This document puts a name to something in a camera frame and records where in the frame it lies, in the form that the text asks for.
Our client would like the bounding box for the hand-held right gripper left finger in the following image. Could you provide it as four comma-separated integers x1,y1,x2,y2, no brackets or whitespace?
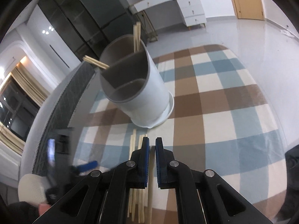
34,136,150,224

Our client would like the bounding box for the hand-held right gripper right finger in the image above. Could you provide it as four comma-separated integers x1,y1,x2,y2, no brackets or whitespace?
155,137,273,224

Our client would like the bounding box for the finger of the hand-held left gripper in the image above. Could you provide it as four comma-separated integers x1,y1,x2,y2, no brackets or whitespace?
70,160,99,175

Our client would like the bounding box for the pile of wooden chopsticks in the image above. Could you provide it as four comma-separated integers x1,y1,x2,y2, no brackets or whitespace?
128,129,150,223

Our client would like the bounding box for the grey white utensil holder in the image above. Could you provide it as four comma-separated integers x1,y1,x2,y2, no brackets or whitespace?
99,35,175,128

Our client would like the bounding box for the person's left hand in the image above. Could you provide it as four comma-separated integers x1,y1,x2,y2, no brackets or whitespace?
38,203,51,215

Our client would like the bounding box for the dark quilted mattress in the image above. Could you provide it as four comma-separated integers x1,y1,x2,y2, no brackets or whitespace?
33,61,96,168

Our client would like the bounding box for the checkered tablecloth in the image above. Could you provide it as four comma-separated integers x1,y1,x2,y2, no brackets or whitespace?
72,44,286,224

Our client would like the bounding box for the beige curtain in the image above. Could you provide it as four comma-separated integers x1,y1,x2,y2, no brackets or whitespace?
0,66,50,150

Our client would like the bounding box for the dark cloth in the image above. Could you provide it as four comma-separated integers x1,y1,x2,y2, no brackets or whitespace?
284,142,299,215

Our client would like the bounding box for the dark glass cabinet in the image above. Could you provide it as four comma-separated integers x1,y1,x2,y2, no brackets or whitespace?
37,0,107,60

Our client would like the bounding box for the dark grey refrigerator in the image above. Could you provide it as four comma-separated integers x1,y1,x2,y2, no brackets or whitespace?
78,0,146,48

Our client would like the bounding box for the white dressing table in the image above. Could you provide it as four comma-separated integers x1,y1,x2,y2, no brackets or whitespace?
129,0,207,43

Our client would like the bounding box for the white crumpled cloth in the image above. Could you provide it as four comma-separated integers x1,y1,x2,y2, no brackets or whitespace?
280,29,295,38

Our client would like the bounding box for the light wooden door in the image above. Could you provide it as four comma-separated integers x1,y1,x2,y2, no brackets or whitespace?
225,0,265,21

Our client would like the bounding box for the dark window frame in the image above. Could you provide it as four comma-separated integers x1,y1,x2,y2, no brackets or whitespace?
0,77,40,143

